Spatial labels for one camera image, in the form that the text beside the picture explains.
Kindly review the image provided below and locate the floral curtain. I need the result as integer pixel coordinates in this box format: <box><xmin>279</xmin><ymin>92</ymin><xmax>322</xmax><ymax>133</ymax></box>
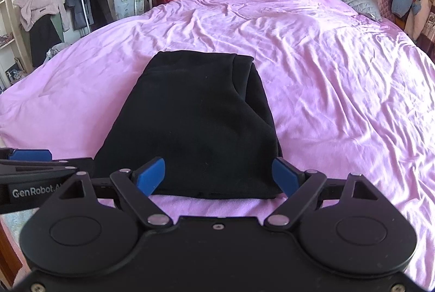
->
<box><xmin>416</xmin><ymin>11</ymin><xmax>435</xmax><ymax>60</ymax></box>

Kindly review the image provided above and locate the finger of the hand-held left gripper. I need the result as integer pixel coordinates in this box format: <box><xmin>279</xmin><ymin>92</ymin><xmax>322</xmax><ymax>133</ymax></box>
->
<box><xmin>0</xmin><ymin>158</ymin><xmax>95</xmax><ymax>178</ymax></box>
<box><xmin>0</xmin><ymin>148</ymin><xmax>55</xmax><ymax>163</ymax></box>

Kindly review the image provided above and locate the white wooden shelf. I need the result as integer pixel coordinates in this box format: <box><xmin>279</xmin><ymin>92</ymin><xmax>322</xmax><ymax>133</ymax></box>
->
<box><xmin>0</xmin><ymin>0</ymin><xmax>33</xmax><ymax>92</ymax></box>

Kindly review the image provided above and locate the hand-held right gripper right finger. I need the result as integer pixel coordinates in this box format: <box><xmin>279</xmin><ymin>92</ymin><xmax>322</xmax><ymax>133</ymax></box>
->
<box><xmin>265</xmin><ymin>157</ymin><xmax>380</xmax><ymax>231</ymax></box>

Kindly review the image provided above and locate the pink jacket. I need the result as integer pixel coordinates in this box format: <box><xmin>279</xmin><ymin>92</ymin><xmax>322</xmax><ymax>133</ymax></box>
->
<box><xmin>13</xmin><ymin>0</ymin><xmax>71</xmax><ymax>33</ymax></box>

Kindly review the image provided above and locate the black long-sleeve shirt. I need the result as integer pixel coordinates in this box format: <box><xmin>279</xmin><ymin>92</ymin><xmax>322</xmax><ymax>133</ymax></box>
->
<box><xmin>92</xmin><ymin>50</ymin><xmax>284</xmax><ymax>200</ymax></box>

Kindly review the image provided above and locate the dark hanging garment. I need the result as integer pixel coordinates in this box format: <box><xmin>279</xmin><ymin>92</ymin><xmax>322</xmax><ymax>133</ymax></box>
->
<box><xmin>29</xmin><ymin>14</ymin><xmax>64</xmax><ymax>68</ymax></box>

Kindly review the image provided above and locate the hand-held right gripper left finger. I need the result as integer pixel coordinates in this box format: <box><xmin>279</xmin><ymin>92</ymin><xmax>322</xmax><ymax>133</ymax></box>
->
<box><xmin>58</xmin><ymin>157</ymin><xmax>172</xmax><ymax>231</ymax></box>

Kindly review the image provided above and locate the feather print bed sheet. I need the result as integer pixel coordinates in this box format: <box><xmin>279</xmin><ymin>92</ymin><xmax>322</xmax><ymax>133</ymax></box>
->
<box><xmin>0</xmin><ymin>210</ymin><xmax>38</xmax><ymax>245</ymax></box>

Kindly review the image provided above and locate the white printed bag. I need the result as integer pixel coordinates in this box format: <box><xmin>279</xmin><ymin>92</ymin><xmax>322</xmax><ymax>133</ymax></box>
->
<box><xmin>44</xmin><ymin>41</ymin><xmax>73</xmax><ymax>62</ymax></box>

